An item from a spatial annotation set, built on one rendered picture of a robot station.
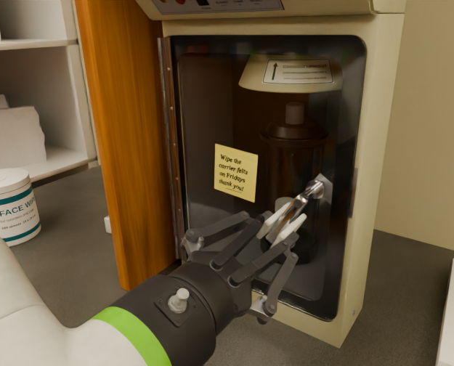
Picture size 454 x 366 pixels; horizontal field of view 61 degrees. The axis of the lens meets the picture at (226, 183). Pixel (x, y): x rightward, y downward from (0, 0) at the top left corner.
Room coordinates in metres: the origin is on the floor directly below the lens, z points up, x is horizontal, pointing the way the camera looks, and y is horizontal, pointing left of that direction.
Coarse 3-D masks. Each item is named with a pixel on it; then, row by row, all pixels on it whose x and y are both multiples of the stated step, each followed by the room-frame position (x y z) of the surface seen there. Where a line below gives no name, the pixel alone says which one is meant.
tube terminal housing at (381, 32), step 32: (384, 0) 0.45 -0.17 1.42; (192, 32) 0.59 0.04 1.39; (224, 32) 0.56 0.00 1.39; (256, 32) 0.53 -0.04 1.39; (288, 32) 0.50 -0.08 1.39; (320, 32) 0.48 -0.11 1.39; (352, 32) 0.46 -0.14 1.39; (384, 32) 0.46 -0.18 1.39; (384, 64) 0.48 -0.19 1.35; (384, 96) 0.49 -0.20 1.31; (384, 128) 0.51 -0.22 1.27; (352, 224) 0.44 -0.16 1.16; (352, 256) 0.45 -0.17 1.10; (352, 288) 0.46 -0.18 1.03; (288, 320) 0.49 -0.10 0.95; (320, 320) 0.46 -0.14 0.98; (352, 320) 0.49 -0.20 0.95
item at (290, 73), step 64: (192, 64) 0.58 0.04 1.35; (256, 64) 0.52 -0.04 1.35; (320, 64) 0.46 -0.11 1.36; (192, 128) 0.58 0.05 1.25; (256, 128) 0.52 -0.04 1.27; (320, 128) 0.46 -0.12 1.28; (192, 192) 0.59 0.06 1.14; (256, 192) 0.52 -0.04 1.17; (256, 256) 0.51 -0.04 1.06; (320, 256) 0.45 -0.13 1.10
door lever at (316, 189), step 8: (312, 184) 0.46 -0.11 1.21; (320, 184) 0.45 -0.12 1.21; (304, 192) 0.44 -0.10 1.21; (312, 192) 0.44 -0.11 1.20; (320, 192) 0.45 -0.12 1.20; (296, 200) 0.42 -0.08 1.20; (304, 200) 0.42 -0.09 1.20; (288, 208) 0.43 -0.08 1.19; (296, 208) 0.42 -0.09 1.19; (280, 216) 0.44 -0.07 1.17; (288, 216) 0.43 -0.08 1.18; (296, 216) 0.43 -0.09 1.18; (280, 224) 0.44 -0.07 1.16; (288, 224) 0.43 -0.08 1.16; (272, 232) 0.44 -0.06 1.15; (280, 232) 0.44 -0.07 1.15; (272, 240) 0.44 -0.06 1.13
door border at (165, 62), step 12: (168, 48) 0.61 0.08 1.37; (168, 60) 0.61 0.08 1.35; (168, 72) 0.61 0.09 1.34; (168, 84) 0.61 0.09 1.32; (168, 96) 0.61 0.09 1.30; (168, 108) 0.61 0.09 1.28; (168, 120) 0.61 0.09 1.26; (168, 132) 0.61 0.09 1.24; (168, 156) 0.61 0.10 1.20; (180, 180) 0.60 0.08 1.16; (180, 192) 0.61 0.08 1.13; (180, 204) 0.61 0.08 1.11; (180, 216) 0.61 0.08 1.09; (180, 228) 0.61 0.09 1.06; (180, 240) 0.61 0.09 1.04; (180, 252) 0.61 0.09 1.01
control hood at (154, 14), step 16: (144, 0) 0.58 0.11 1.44; (288, 0) 0.46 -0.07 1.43; (304, 0) 0.45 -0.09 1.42; (320, 0) 0.44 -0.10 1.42; (336, 0) 0.43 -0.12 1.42; (352, 0) 0.42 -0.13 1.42; (368, 0) 0.41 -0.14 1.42; (160, 16) 0.59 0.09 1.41; (176, 16) 0.57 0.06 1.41; (192, 16) 0.56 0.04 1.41; (208, 16) 0.54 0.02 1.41; (224, 16) 0.53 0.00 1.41; (240, 16) 0.52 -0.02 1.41; (256, 16) 0.50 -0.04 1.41; (272, 16) 0.49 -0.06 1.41; (288, 16) 0.48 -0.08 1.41
